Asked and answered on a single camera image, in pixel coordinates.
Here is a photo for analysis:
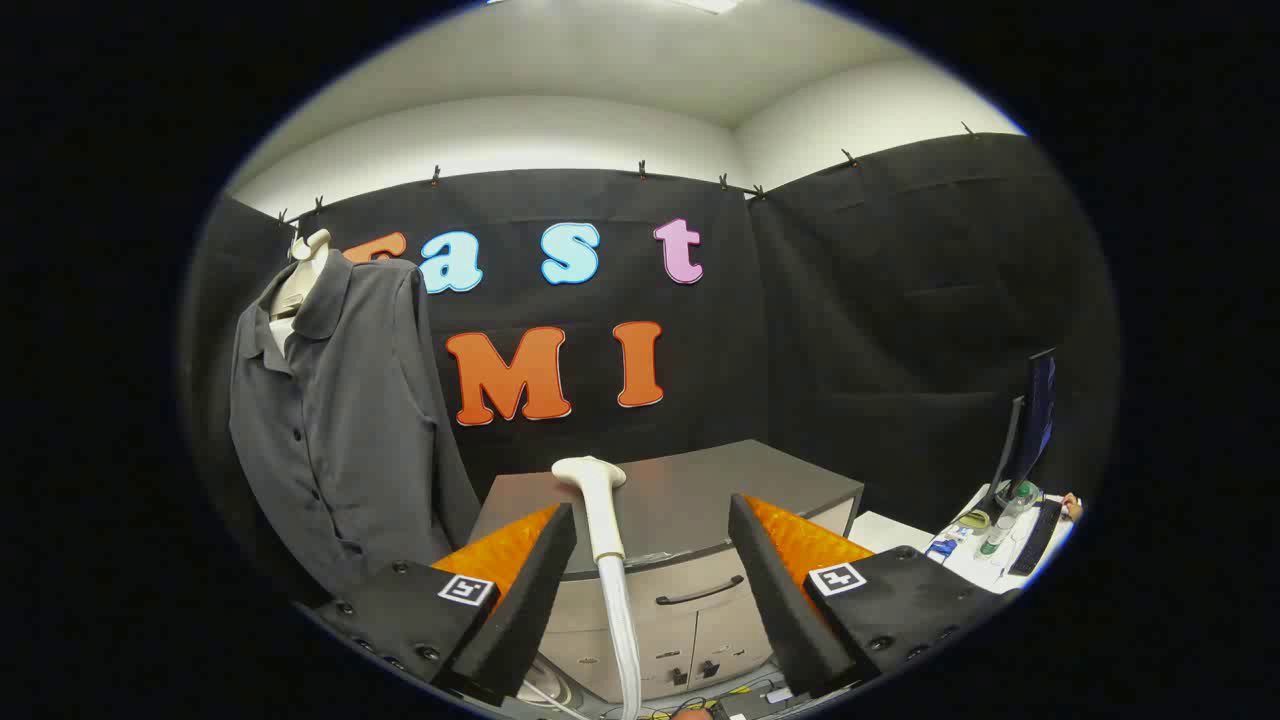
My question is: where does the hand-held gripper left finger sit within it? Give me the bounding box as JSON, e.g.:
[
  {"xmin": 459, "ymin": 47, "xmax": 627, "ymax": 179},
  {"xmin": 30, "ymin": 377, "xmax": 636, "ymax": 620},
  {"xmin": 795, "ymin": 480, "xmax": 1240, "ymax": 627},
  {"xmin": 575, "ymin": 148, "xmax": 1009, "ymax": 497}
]
[{"xmin": 310, "ymin": 503, "xmax": 579, "ymax": 707}]

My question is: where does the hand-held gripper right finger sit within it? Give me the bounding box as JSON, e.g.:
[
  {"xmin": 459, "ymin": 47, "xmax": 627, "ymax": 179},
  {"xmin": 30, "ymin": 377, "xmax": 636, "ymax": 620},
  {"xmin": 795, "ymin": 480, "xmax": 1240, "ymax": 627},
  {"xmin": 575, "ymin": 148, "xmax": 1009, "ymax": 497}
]
[{"xmin": 728, "ymin": 493, "xmax": 1011, "ymax": 701}]

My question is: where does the grey button shirt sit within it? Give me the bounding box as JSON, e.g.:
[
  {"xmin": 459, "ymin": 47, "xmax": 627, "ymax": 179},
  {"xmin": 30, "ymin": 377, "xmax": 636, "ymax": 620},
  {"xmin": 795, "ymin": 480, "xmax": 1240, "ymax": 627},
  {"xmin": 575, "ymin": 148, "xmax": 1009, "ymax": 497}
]
[{"xmin": 228, "ymin": 250, "xmax": 483, "ymax": 601}]

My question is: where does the grey cabinet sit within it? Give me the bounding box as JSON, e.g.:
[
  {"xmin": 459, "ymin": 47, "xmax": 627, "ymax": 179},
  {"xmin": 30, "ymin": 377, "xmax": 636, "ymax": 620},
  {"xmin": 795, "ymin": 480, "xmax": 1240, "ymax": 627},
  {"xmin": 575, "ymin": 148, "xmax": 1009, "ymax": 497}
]
[{"xmin": 468, "ymin": 438, "xmax": 866, "ymax": 706}]

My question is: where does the white desk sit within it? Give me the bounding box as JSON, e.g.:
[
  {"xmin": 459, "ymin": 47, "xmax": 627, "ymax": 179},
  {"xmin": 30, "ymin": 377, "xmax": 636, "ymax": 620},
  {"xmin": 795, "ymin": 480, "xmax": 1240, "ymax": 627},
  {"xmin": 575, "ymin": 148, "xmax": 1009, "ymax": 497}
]
[{"xmin": 925, "ymin": 480, "xmax": 1081, "ymax": 596}]

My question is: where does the green clear bottle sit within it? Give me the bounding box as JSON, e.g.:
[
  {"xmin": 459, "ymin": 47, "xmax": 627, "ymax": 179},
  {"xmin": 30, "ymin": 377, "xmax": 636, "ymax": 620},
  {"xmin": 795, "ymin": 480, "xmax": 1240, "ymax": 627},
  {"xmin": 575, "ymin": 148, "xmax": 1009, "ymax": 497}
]
[{"xmin": 978, "ymin": 483, "xmax": 1036, "ymax": 556}]

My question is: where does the black keyboard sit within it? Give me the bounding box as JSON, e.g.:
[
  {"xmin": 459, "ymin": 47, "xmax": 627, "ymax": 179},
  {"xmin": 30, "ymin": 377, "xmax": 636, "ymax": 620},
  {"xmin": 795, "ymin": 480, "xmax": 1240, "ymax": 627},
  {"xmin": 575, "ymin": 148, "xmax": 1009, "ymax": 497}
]
[{"xmin": 1008, "ymin": 498, "xmax": 1063, "ymax": 578}]

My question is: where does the computer monitor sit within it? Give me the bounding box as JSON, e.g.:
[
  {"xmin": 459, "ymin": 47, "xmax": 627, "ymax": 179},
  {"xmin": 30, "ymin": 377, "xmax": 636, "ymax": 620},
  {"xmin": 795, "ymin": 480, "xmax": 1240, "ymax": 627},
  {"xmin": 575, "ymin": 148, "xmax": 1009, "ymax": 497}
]
[{"xmin": 990, "ymin": 348, "xmax": 1058, "ymax": 501}]

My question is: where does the cream mannequin form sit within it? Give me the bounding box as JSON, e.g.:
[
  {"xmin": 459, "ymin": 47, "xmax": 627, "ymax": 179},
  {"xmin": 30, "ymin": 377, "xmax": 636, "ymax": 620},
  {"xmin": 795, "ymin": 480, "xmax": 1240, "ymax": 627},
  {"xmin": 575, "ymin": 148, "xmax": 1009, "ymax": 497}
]
[{"xmin": 268, "ymin": 228, "xmax": 333, "ymax": 357}]

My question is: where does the row of black clips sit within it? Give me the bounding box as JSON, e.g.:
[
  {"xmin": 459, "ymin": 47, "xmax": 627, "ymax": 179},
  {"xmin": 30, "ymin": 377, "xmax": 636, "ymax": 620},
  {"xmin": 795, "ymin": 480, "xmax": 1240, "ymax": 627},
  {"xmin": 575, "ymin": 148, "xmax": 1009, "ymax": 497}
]
[{"xmin": 278, "ymin": 122, "xmax": 976, "ymax": 226}]

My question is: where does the black cabinet handle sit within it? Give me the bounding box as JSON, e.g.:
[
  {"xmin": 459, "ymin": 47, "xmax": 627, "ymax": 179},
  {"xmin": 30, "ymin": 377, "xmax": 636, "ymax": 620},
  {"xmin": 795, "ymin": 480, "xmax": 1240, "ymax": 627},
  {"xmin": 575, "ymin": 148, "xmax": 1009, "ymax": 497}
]
[{"xmin": 655, "ymin": 575, "xmax": 746, "ymax": 607}]

